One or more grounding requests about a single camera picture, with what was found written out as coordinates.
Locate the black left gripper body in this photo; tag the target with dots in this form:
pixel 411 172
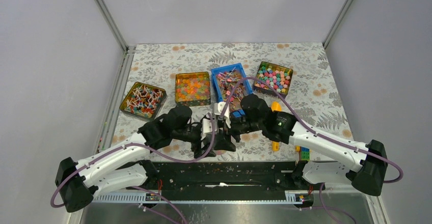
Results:
pixel 191 133

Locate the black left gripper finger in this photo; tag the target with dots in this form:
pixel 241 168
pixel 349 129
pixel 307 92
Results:
pixel 209 121
pixel 200 150

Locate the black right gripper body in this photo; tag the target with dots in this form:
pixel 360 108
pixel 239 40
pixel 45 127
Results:
pixel 242 125

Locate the yellow plastic scoop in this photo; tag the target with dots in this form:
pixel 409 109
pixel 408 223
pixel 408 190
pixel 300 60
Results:
pixel 275 106

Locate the blue plastic candy bin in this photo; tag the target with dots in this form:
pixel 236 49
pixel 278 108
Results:
pixel 224 79

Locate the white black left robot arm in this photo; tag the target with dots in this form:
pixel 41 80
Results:
pixel 127 164

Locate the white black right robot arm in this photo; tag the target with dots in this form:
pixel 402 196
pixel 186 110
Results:
pixel 363 165

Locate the tin of star candies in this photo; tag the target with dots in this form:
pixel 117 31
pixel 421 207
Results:
pixel 276 76

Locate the floral table cloth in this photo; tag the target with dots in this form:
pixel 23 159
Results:
pixel 312 93

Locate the tin of orange gummies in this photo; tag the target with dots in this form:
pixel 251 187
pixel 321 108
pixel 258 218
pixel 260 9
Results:
pixel 192 89

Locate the tin of lollipops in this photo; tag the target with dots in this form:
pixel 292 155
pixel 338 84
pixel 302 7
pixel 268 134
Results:
pixel 143 101

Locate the colourful toy block train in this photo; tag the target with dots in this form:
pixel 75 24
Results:
pixel 303 153

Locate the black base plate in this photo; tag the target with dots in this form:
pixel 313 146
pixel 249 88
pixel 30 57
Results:
pixel 205 179

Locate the grey slotted cable duct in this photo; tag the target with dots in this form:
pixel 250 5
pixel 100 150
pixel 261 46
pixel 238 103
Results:
pixel 148 198

